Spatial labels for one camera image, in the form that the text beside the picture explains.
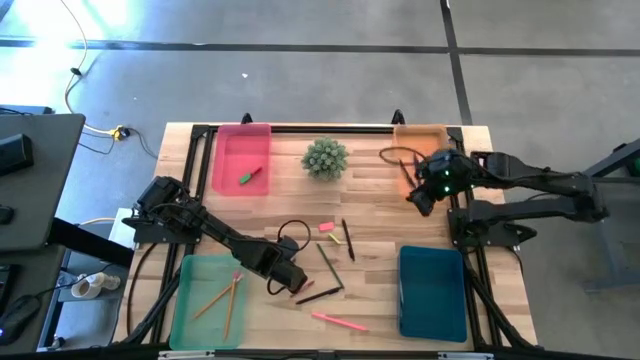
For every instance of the green pencil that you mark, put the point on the green pencil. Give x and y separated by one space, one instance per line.
330 265

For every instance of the black table clamp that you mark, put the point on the black table clamp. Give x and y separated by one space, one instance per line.
398 118
246 119

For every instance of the pink translucent plastic bin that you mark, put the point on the pink translucent plastic bin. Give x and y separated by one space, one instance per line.
240 150

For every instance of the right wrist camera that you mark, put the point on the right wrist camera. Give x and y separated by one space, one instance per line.
441 159

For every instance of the yellow power plug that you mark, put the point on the yellow power plug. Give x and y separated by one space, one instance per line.
119 133

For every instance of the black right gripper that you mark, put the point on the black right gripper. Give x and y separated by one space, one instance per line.
425 200

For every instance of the yellow eraser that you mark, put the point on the yellow eraser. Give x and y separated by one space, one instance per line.
334 238

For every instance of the red crayon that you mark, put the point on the red crayon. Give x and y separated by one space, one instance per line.
307 286

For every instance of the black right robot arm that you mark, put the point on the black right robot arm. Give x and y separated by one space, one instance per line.
550 182

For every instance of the small potted green plant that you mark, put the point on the small potted green plant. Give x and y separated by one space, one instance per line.
325 159

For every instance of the orange pencil with pink eraser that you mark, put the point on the orange pencil with pink eraser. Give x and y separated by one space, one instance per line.
230 307
215 300

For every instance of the silver bracket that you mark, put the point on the silver bracket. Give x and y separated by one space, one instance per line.
185 355
465 356

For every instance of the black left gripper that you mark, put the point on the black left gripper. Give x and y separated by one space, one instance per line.
289 277

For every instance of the red eraser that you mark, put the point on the red eraser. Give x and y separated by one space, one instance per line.
256 171

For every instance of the blue plastic bin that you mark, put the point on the blue plastic bin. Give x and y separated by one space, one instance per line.
432 295

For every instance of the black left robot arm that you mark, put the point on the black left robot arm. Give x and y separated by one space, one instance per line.
225 235

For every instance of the white power box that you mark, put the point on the white power box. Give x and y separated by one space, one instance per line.
120 225

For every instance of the grey side desk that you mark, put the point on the grey side desk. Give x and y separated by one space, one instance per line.
45 165

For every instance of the black pen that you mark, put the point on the black pen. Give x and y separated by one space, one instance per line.
348 239
320 295

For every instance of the black computer mouse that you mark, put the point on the black computer mouse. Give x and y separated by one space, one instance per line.
17 320
5 215

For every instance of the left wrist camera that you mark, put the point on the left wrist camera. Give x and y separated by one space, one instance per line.
289 248

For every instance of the green eraser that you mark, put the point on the green eraser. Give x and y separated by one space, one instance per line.
245 179

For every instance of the black box on desk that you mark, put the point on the black box on desk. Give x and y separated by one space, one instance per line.
15 152

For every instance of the green translucent plastic bin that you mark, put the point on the green translucent plastic bin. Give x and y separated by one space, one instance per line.
210 280

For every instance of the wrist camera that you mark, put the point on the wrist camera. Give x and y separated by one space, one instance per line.
441 159
289 248

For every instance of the white paper roll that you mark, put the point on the white paper roll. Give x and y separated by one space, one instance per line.
90 286

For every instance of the orange translucent plastic bin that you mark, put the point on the orange translucent plastic bin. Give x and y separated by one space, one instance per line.
420 137

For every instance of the grey metal cart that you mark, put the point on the grey metal cart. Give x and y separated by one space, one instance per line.
610 165

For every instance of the pink pen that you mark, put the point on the pink pen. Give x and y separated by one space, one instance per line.
340 322

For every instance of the purple pen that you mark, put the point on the purple pen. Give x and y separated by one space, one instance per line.
406 175

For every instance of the black aluminium table frame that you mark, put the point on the black aluminium table frame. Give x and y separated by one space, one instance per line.
330 129

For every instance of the pink eraser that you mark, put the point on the pink eraser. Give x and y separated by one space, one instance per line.
326 226

